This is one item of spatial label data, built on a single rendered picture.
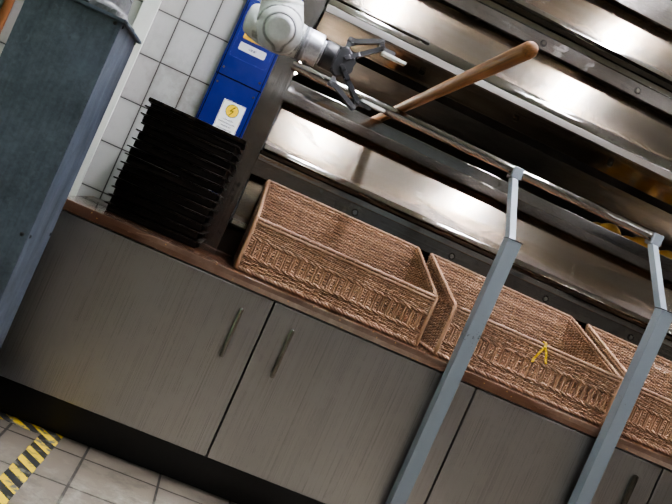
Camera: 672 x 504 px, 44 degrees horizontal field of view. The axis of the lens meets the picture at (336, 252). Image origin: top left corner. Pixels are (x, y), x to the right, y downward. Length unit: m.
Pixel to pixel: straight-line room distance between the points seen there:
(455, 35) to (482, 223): 0.63
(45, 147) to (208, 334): 0.66
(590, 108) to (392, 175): 0.72
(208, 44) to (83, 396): 1.18
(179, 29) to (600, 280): 1.64
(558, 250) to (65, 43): 1.79
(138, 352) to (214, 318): 0.21
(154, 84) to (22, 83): 0.91
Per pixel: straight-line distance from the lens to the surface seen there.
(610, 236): 2.99
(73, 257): 2.19
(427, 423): 2.23
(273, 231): 2.21
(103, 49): 1.85
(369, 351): 2.22
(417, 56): 2.65
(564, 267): 2.93
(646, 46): 3.09
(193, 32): 2.74
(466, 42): 2.85
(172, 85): 2.72
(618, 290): 3.02
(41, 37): 1.88
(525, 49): 1.47
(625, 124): 3.02
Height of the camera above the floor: 0.75
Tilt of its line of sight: level
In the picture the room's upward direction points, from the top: 24 degrees clockwise
